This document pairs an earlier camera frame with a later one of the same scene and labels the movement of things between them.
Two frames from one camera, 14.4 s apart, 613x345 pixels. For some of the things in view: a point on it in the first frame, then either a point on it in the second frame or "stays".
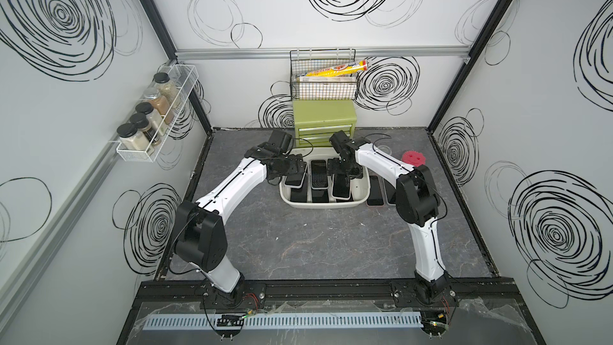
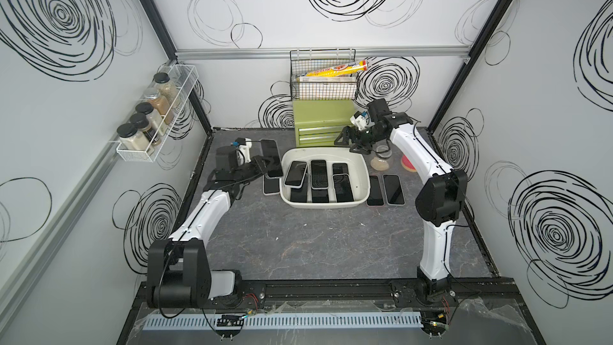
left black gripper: (292, 168) → (258, 169)
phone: (391, 192) stays
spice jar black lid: (141, 121) stays
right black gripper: (332, 164) → (346, 132)
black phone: (376, 196) stays
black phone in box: (320, 196) stays
